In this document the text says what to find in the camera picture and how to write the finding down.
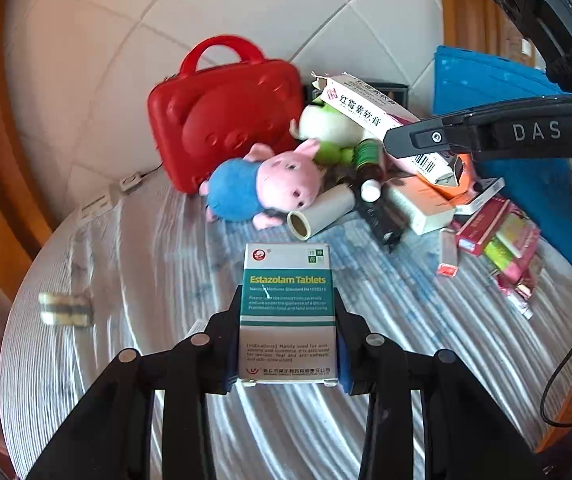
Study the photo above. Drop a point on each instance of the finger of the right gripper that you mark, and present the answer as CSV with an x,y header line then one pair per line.
x,y
435,135

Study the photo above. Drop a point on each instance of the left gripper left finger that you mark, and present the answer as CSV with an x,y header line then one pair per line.
x,y
108,434

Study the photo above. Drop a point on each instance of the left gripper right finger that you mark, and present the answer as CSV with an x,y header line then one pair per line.
x,y
465,433

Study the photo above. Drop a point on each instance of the pink white ointment box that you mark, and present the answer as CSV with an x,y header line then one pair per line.
x,y
375,112

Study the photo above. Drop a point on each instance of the estazolam tablets box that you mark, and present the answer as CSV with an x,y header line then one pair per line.
x,y
287,320

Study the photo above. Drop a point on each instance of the dark green gift box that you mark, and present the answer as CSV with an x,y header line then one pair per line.
x,y
397,92

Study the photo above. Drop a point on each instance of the green dark glass bottle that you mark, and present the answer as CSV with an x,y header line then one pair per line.
x,y
369,163

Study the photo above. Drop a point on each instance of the pink pig plush orange dress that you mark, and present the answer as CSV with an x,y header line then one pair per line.
x,y
450,174

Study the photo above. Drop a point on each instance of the blue plastic storage crate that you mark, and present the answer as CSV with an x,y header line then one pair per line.
x,y
540,187

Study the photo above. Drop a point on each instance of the white orange medicine box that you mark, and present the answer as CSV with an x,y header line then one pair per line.
x,y
426,210

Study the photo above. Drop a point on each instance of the green frog plush toy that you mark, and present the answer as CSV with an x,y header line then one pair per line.
x,y
338,134

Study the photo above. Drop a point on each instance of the small pink white box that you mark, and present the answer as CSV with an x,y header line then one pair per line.
x,y
448,258

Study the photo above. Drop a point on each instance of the red long medicine box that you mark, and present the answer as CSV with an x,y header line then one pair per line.
x,y
479,229

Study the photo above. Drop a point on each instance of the white cardboard tube roll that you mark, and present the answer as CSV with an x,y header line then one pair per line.
x,y
326,209

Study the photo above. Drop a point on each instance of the green pink wet wipes pack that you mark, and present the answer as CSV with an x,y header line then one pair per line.
x,y
517,267

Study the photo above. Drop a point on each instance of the pink pig plush blue body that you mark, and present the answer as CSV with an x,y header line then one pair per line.
x,y
263,185

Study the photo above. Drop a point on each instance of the red bear toy suitcase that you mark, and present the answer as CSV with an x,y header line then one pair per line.
x,y
226,97

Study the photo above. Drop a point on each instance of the white charger with cable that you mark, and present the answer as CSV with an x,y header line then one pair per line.
x,y
133,181

